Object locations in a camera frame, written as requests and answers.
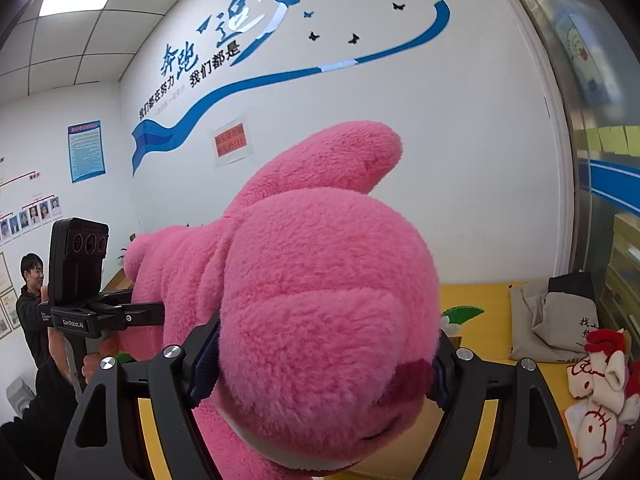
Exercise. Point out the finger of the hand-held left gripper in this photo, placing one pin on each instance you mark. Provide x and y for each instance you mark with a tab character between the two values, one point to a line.
117	296
145	316

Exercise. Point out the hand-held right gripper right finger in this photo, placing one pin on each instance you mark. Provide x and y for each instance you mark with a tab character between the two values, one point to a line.
441	381

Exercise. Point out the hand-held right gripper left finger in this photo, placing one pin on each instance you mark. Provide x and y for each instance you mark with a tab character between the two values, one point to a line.
205	366

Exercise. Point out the pink plush toy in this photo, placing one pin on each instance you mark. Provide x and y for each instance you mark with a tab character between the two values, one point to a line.
310	270

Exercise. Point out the person's left forearm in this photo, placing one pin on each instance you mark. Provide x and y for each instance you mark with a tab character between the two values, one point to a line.
35	410

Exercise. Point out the person's left hand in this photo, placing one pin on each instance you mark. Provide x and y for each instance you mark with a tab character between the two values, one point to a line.
90	367

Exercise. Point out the green turf mat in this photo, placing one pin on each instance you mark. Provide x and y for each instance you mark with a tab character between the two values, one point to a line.
462	314

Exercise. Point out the beige bag with black top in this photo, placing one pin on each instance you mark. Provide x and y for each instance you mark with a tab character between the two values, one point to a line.
565	330

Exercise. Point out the white grey appliance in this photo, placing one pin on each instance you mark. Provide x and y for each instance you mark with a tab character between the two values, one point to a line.
20	397

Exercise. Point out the white red cat blanket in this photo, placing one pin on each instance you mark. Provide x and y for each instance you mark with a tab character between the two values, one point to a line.
600	410

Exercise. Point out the red paper notice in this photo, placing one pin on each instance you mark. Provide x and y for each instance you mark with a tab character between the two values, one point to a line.
231	142

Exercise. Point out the row of yellow sticky notes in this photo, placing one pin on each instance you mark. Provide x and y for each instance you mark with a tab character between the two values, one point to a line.
612	139

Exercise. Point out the cartoon drawing on glass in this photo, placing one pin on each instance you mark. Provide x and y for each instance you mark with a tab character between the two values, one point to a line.
585	52

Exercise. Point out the wall photo chart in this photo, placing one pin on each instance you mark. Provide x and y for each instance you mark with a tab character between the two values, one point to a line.
35	212

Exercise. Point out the framed wall certificates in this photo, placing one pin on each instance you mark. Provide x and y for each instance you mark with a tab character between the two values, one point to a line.
7	300

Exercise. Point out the blue wall poster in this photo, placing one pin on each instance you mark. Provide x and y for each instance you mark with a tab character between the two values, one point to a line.
87	152

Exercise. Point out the blue ribbon wall decal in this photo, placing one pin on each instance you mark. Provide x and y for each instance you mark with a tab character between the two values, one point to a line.
165	132

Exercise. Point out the wall lettering decal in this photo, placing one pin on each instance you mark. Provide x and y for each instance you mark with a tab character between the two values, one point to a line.
220	35

